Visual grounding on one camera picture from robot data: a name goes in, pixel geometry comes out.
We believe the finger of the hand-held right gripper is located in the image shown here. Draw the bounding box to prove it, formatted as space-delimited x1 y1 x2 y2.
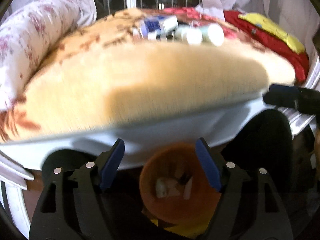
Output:
263 84 320 115

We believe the red cloth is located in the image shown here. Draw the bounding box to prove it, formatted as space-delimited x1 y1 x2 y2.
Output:
224 10 310 82

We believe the pink floral white pillow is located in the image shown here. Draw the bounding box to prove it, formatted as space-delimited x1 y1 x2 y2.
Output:
0 0 81 112

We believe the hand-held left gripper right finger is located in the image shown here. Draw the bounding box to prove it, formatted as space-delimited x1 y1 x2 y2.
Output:
195 137 293 240

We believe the yellow bag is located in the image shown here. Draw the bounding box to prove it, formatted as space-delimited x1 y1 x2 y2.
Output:
150 216 212 238

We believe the yellow cloth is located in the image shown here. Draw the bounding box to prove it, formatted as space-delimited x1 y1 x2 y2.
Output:
239 12 306 53

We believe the pale green white capped bottle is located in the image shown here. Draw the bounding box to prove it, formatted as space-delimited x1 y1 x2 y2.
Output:
202 24 225 46

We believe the blue and white box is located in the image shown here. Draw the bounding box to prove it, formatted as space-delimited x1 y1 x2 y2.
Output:
139 15 178 39

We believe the crumpled white paper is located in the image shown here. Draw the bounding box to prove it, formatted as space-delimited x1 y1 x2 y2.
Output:
155 177 172 198

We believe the floral beige plush blanket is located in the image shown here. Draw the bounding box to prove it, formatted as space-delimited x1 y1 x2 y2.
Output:
0 7 302 143

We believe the orange plastic bin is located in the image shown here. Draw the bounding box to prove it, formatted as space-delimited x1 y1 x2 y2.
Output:
139 142 223 225

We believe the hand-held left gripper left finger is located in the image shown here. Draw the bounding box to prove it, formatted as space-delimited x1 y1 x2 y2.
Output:
29 138 125 240

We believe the white bed sheet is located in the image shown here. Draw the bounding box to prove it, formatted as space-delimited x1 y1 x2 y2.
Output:
0 97 275 178

